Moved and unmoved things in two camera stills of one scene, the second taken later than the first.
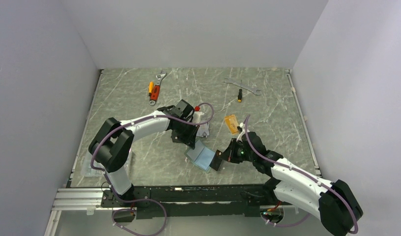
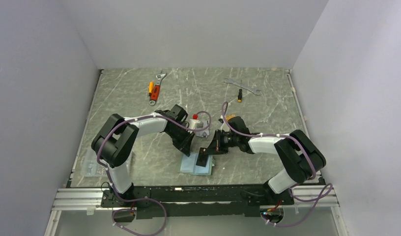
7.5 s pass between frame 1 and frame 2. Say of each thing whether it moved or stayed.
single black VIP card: moved
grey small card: stayed
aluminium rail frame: stayed
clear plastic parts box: stayed
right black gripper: moved
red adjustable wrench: stayed
